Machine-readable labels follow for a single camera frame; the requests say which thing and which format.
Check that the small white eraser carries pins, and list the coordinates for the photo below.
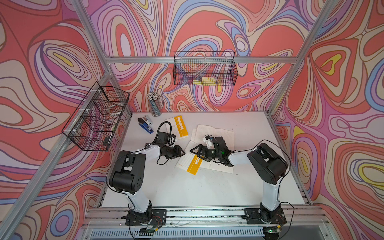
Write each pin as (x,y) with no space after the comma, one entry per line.
(148,120)

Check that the mesh pencil cup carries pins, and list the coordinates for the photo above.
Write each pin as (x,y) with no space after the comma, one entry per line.
(154,102)

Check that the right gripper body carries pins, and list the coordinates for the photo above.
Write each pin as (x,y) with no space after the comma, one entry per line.
(211,153)

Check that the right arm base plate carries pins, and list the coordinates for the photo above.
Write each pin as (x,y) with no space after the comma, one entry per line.
(257,216)

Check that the back wire basket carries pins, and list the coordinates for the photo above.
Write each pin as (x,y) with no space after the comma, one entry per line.
(191,65)

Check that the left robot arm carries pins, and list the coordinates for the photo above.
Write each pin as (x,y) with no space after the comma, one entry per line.
(127,175)

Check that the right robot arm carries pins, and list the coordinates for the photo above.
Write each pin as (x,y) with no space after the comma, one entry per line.
(269,165)

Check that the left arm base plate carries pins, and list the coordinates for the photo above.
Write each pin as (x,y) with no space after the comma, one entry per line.
(156,217)

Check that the yellow sticky notes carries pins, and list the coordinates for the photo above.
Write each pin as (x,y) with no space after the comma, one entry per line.
(205,81)

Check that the wire basket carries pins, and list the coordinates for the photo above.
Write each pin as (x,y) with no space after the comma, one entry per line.
(93,124)
(191,65)

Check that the left wire basket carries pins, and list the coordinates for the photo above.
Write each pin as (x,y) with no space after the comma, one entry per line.
(93,124)

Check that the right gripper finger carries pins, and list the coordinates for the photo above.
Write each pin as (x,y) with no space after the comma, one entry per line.
(201,156)
(197,150)

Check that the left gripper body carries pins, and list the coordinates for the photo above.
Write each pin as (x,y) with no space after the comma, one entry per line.
(171,153)

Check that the blue stapler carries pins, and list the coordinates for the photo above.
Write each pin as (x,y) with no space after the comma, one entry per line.
(143,124)

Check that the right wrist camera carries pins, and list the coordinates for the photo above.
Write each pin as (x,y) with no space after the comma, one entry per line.
(208,140)

